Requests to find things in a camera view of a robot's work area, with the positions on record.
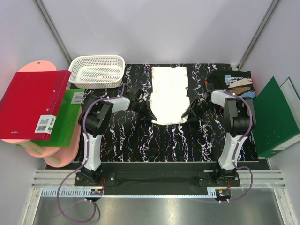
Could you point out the white t shirt blue print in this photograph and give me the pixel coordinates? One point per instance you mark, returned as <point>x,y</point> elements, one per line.
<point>169,98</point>

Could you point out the white perforated plastic basket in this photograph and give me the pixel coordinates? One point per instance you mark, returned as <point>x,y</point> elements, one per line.
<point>97,71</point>

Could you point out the red ring binder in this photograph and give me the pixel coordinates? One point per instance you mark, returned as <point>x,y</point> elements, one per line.
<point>23,86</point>

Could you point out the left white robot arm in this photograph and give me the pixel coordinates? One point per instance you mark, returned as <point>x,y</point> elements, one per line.
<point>95,118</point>

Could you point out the dark green ring binder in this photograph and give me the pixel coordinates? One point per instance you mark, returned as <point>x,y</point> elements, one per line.
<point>277,111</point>

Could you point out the green plastic folder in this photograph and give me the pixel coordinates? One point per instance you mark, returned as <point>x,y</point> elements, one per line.
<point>68,112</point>

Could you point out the black printed folded t shirt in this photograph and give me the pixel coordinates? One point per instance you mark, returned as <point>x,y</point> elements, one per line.
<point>237,82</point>

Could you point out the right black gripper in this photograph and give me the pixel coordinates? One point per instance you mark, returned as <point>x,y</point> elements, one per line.
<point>189,109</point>

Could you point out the white slotted cable duct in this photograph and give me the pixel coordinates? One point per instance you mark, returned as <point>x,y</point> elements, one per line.
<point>72,192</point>

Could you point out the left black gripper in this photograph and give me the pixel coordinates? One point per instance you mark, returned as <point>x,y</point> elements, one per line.
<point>150,116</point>

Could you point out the black marble pattern mat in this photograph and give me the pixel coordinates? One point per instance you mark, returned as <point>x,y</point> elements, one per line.
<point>129,139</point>

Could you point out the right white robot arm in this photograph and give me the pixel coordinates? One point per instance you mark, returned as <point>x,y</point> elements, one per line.
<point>239,120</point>

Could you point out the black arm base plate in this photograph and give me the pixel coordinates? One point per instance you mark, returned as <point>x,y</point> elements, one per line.
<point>137,179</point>

